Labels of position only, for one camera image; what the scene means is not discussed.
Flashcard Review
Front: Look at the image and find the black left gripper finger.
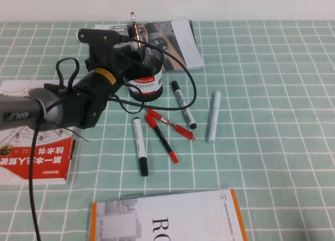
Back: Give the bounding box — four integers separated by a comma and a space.
130, 47, 146, 69
122, 64, 155, 81

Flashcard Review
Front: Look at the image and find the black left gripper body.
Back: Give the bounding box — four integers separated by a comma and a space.
84, 43, 133, 80

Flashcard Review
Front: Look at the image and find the black mesh pen holder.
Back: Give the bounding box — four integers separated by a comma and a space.
122, 45, 165, 103

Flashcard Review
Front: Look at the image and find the red gel pen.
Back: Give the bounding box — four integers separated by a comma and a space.
146, 108, 197, 141

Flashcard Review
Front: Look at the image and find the red and black pen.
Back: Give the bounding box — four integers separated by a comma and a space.
144, 113, 180, 165

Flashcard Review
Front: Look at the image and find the white pen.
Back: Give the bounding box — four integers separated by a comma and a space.
207, 91, 222, 145

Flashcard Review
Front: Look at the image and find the red patterned pencil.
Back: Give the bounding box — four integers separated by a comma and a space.
130, 12, 141, 47

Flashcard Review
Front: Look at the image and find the photo cover brochure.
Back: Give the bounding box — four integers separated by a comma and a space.
109, 20, 205, 72

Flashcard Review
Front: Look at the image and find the black-capped whiteboard marker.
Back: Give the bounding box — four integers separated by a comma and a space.
171, 81, 197, 130
132, 117, 150, 177

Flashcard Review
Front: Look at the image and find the red and white map book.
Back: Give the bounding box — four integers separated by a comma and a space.
0, 79, 89, 186

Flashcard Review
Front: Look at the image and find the green checkered tablecloth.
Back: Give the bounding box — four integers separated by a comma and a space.
0, 20, 335, 241

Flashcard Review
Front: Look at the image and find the orange-edged white book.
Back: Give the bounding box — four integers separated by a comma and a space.
88, 189, 249, 241

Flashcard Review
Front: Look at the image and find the thin black camera cable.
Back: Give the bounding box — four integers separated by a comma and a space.
111, 35, 197, 115

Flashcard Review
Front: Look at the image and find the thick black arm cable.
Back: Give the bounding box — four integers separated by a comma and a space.
28, 58, 81, 241

